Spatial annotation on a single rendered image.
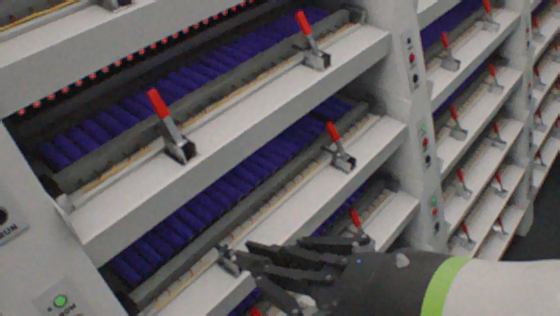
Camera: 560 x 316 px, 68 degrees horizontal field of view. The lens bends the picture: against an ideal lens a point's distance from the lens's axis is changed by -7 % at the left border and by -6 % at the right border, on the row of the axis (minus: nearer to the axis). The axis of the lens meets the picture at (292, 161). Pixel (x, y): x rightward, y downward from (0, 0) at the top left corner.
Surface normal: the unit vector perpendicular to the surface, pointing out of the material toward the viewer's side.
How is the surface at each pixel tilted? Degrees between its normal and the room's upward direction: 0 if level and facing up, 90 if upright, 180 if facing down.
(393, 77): 90
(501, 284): 22
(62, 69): 109
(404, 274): 16
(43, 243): 90
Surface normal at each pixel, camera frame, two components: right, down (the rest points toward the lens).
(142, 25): 0.76, 0.43
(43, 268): 0.71, 0.16
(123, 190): -0.02, -0.73
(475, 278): -0.46, -0.84
